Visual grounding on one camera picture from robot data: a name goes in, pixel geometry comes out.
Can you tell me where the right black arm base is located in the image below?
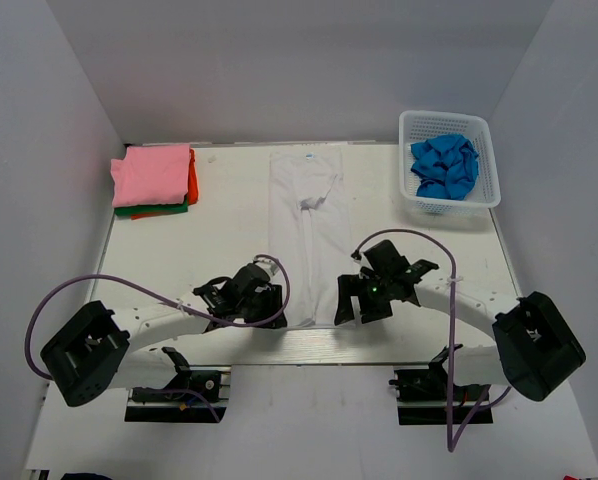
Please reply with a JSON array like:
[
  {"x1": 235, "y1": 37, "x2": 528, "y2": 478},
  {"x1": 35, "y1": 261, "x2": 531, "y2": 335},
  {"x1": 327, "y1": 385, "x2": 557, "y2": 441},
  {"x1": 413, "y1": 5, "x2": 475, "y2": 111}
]
[{"x1": 389, "y1": 368, "x2": 484, "y2": 426}]

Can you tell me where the folded pink t shirt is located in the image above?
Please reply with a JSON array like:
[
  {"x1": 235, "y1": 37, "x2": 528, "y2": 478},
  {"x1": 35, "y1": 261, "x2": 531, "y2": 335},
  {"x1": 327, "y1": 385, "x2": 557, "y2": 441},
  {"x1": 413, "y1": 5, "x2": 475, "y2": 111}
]
[{"x1": 110, "y1": 144, "x2": 190, "y2": 208}]

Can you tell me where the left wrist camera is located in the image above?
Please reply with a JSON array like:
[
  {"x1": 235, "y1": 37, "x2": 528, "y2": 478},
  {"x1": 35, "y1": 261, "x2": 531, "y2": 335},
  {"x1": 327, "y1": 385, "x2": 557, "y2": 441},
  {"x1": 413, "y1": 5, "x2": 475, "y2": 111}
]
[{"x1": 253, "y1": 254, "x2": 280, "y2": 281}]

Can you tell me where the blue t shirt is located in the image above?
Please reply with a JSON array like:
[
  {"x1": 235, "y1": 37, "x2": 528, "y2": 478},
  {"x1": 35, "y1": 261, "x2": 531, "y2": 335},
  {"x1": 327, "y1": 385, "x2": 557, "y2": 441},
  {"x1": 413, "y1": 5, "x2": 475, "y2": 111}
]
[{"x1": 410, "y1": 134, "x2": 479, "y2": 201}]

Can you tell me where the white t shirt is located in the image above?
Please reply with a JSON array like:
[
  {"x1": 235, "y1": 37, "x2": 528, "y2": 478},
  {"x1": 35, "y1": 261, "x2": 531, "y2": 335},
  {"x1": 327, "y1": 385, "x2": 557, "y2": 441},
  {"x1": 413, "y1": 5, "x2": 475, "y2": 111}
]
[{"x1": 268, "y1": 147, "x2": 352, "y2": 329}]

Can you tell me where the folded orange t shirt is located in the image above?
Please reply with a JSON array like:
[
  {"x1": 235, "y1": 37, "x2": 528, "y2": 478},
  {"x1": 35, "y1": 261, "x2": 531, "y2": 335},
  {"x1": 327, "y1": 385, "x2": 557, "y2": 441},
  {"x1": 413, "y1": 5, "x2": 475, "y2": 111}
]
[{"x1": 130, "y1": 148, "x2": 199, "y2": 220}]

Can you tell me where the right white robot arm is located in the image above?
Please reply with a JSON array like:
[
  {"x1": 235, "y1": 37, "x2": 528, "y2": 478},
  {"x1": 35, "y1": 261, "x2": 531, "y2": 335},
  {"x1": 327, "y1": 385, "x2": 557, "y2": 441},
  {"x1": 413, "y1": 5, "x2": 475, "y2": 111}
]
[{"x1": 334, "y1": 240, "x2": 586, "y2": 402}]

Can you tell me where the white plastic basket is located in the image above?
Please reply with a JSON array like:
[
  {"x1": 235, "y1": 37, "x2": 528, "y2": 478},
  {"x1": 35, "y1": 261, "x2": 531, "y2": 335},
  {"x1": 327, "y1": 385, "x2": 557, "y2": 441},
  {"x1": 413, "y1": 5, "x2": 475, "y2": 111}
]
[{"x1": 399, "y1": 110, "x2": 501, "y2": 216}]

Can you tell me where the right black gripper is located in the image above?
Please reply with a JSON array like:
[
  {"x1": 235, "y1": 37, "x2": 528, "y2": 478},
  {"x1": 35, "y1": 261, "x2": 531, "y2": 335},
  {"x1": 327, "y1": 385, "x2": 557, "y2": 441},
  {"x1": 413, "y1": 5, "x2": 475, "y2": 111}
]
[{"x1": 335, "y1": 273, "x2": 395, "y2": 326}]

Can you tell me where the folded green t shirt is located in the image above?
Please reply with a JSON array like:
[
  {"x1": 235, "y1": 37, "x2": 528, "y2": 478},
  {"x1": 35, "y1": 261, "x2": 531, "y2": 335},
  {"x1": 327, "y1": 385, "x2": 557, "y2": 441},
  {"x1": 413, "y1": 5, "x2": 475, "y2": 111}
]
[{"x1": 114, "y1": 201, "x2": 188, "y2": 218}]

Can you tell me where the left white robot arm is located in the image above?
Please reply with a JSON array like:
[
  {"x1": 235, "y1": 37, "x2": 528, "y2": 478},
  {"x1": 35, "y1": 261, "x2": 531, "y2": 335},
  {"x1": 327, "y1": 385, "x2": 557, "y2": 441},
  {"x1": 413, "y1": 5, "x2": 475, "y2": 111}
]
[{"x1": 29, "y1": 254, "x2": 290, "y2": 407}]

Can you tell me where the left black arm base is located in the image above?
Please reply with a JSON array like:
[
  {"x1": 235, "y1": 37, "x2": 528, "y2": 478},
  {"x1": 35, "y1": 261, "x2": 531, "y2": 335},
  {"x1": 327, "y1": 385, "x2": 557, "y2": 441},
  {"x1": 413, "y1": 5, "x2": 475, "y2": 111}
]
[{"x1": 124, "y1": 347, "x2": 231, "y2": 424}]

